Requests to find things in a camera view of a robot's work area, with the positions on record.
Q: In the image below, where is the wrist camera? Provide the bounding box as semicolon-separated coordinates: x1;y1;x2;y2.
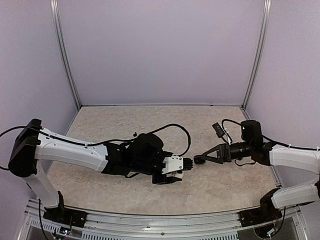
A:
212;122;225;138
161;155;194;175

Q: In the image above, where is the front aluminium rail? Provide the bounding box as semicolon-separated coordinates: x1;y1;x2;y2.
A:
16;199;309;240

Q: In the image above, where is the aluminium frame post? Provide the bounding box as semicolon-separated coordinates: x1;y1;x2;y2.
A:
241;0;272;112
49;0;82;111

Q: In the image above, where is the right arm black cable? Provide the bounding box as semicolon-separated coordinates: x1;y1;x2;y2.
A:
221;119;320;167

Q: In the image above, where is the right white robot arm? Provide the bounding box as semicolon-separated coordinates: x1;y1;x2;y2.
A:
193;120;320;222

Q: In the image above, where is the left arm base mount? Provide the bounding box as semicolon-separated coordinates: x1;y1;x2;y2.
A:
43;191;88;228

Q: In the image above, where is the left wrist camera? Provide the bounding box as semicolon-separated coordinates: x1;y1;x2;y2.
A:
161;155;194;175

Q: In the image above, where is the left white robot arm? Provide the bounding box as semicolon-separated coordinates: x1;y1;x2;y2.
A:
8;118;193;223

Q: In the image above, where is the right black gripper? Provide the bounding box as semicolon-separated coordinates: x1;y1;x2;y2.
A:
201;141;254;165

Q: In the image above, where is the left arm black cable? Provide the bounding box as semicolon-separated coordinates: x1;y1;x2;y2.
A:
0;123;191;171

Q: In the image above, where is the black earbud charging case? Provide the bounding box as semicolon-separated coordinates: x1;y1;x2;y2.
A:
193;155;206;165

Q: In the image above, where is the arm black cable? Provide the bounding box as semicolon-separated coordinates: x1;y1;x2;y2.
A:
221;119;320;167
0;123;191;171

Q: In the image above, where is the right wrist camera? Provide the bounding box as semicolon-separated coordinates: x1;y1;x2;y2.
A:
212;122;225;138

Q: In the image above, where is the left aluminium frame post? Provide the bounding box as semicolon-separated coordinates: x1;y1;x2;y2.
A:
49;0;82;111

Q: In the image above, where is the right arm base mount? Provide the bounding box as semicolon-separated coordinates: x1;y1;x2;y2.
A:
238;197;283;227

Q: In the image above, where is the right aluminium frame post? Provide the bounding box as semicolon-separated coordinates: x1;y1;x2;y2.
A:
241;0;272;112

